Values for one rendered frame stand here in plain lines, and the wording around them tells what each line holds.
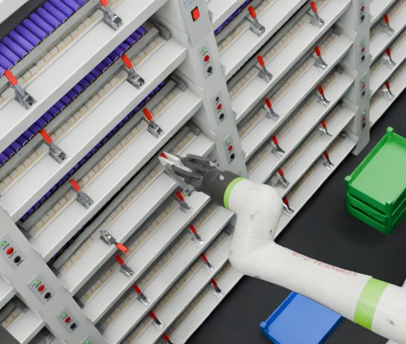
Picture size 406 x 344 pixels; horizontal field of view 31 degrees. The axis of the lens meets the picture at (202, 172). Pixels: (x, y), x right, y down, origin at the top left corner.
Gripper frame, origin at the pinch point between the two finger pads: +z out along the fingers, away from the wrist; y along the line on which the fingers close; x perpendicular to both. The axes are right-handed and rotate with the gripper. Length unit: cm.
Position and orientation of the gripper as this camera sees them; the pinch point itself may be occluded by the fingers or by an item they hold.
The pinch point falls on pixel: (170, 161)
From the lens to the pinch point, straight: 204.4
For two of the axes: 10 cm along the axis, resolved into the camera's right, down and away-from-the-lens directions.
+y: 6.5, -6.9, 3.3
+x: -3.4, -6.5, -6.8
